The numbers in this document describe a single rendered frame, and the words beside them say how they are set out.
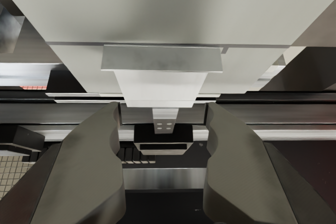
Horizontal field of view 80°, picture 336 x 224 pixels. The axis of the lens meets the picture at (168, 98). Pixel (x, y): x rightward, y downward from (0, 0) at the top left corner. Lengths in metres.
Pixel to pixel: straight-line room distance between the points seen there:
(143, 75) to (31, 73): 0.16
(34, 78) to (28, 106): 0.26
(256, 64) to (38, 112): 0.48
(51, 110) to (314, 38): 0.55
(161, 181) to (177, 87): 0.10
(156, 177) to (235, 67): 0.14
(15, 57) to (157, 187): 0.21
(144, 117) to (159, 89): 0.26
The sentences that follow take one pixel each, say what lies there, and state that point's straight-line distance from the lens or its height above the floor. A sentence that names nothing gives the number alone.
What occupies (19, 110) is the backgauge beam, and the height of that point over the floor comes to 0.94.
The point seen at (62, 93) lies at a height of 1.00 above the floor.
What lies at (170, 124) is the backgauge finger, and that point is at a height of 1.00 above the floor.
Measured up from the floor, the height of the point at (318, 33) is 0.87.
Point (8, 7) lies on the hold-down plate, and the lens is 0.32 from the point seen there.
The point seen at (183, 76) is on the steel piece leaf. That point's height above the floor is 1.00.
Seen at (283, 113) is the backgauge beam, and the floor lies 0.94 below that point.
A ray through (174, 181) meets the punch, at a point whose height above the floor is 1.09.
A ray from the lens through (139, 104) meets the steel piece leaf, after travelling 0.26.
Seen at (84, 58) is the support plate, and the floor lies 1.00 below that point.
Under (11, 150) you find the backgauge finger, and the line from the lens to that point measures 0.52.
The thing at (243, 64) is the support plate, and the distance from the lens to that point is 0.19.
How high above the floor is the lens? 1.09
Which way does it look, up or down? 23 degrees down
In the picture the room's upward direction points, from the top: 179 degrees clockwise
